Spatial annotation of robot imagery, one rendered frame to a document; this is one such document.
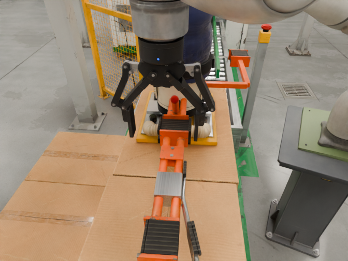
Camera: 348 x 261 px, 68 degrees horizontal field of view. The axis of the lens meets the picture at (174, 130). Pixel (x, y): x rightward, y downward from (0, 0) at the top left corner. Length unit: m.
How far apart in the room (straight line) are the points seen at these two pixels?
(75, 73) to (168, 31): 2.07
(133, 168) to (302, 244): 1.32
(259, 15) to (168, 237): 0.41
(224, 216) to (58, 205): 0.85
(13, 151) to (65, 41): 1.08
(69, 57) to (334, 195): 2.10
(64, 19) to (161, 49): 1.89
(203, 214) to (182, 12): 0.52
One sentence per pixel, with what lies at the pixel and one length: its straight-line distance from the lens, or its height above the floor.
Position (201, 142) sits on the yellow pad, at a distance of 0.91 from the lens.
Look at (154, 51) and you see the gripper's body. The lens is 0.42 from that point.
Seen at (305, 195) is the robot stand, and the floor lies 0.45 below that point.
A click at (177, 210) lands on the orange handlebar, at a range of 0.57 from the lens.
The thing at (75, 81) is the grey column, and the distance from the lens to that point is 2.47.
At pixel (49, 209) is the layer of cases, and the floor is 0.54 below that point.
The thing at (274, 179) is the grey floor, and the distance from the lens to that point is 2.19.
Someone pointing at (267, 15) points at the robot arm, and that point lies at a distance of 0.24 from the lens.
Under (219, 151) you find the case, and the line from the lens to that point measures 0.91.
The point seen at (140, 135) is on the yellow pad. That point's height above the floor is 0.97.
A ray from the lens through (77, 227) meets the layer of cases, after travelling 1.25.
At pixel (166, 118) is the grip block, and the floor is 1.10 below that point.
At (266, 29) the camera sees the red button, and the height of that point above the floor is 1.02.
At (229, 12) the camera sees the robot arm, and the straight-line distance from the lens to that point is 0.25.
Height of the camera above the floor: 1.56
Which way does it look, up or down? 39 degrees down
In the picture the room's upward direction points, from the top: straight up
